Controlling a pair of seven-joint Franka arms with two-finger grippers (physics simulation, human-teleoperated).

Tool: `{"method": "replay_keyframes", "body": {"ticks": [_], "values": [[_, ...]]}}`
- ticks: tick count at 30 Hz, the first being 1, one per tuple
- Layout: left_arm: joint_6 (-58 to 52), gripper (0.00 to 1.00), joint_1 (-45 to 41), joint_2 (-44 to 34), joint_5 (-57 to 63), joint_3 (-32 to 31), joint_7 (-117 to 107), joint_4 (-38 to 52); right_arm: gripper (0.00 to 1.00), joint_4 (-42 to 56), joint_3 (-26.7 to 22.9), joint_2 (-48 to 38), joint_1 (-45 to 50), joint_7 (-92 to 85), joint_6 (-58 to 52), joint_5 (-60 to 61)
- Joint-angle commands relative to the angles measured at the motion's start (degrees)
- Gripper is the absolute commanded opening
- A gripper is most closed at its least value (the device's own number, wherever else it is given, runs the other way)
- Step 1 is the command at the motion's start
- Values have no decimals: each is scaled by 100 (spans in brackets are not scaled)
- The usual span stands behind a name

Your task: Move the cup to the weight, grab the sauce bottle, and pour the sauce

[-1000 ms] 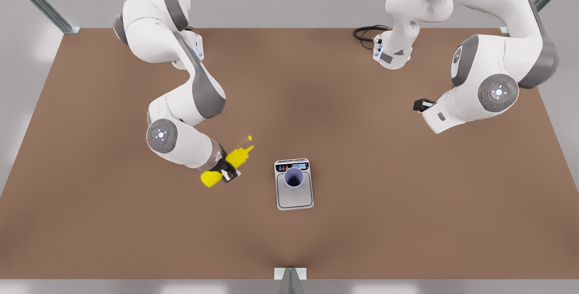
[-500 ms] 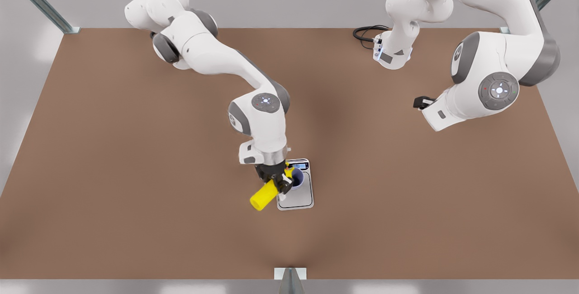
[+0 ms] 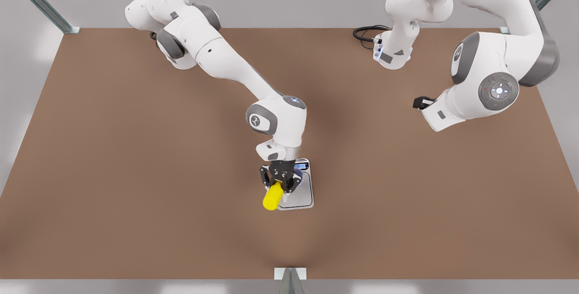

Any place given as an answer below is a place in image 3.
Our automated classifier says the yellow sauce bottle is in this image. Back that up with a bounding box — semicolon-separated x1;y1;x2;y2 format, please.
262;182;285;211

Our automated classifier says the silver digital kitchen scale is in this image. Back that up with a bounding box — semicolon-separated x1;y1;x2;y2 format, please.
276;158;315;211

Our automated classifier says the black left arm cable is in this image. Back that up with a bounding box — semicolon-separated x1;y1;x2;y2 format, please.
352;25;391;51

